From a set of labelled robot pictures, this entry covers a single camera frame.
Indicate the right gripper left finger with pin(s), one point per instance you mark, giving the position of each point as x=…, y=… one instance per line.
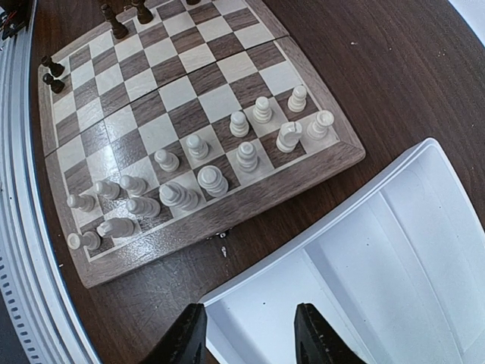
x=184, y=342

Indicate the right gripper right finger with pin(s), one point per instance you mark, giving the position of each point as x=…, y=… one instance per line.
x=316, y=341

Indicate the white plastic compartment tray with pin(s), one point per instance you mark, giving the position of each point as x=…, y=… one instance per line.
x=397, y=270

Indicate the wooden chess board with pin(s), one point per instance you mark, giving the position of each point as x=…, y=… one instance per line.
x=206, y=46

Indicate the row of white chess pieces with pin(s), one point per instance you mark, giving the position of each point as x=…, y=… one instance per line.
x=171, y=142

